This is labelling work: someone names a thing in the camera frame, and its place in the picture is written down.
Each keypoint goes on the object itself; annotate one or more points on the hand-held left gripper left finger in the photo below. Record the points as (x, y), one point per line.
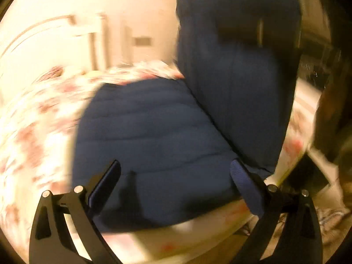
(106, 183)

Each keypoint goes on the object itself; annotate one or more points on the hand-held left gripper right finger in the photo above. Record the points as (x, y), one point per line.
(244, 184)

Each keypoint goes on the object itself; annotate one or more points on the navy blue puffer jacket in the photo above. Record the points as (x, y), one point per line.
(154, 121)

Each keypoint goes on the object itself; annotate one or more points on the floral bed sheet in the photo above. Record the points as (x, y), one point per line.
(41, 121)

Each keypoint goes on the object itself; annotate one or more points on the patterned floor rug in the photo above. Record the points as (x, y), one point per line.
(330, 220)

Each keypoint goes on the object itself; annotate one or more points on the white carved wooden furniture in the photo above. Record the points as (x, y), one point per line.
(97, 44)

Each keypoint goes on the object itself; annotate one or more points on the wall switch plate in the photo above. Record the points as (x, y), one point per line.
(143, 41)

